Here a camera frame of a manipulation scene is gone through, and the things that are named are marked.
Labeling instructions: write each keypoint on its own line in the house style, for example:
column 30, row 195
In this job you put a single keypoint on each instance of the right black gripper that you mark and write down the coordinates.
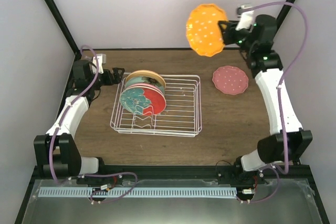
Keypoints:
column 230, row 27

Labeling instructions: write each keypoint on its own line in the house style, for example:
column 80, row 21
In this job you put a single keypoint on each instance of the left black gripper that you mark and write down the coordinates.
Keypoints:
column 117, row 79

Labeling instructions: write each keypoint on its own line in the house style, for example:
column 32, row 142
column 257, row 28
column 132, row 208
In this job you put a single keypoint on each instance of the orange polka dot plate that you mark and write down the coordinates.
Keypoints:
column 202, row 31

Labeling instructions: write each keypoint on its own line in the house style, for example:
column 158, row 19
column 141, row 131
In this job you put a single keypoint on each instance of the plain pink plate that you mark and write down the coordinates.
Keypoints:
column 146, row 85

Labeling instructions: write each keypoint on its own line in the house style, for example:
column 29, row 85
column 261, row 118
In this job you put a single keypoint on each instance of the tan beige plate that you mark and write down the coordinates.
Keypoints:
column 147, row 73

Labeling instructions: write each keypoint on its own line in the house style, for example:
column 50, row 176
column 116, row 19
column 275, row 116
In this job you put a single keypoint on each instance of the mint green flower plate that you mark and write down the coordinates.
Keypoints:
column 144, row 79

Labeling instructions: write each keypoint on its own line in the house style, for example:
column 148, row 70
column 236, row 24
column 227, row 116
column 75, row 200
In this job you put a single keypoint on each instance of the red and teal plate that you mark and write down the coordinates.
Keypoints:
column 143, row 101

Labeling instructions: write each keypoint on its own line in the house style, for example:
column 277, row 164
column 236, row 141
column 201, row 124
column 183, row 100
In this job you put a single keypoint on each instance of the pink polka dot plate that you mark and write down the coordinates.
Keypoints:
column 230, row 80

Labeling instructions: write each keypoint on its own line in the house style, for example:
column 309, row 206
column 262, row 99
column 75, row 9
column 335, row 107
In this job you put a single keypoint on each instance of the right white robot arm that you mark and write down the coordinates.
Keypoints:
column 287, row 140

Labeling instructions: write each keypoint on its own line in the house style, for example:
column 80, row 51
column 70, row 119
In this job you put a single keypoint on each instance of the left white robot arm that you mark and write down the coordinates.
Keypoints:
column 56, row 153

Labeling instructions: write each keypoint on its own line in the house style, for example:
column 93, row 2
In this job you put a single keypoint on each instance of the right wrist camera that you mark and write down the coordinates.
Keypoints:
column 243, row 8

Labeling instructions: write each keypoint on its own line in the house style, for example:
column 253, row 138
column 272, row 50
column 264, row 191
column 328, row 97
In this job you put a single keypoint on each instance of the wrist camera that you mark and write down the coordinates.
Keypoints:
column 102, row 59
column 243, row 8

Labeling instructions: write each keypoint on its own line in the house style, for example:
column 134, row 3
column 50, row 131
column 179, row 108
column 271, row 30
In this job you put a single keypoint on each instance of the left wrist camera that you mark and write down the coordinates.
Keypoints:
column 102, row 59

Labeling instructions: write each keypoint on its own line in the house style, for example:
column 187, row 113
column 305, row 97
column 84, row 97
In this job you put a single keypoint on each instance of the white wire dish rack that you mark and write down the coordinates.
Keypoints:
column 181, row 117

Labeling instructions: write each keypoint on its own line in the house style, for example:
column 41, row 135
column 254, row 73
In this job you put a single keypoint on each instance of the black enclosure frame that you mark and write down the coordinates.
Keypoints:
column 300, row 170

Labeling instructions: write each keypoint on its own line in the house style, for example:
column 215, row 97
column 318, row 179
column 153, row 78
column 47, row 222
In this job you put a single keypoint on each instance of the light blue slotted cable duct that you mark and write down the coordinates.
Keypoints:
column 140, row 192

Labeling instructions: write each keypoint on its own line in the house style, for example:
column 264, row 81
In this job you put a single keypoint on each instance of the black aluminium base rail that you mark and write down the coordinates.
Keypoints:
column 225, row 174

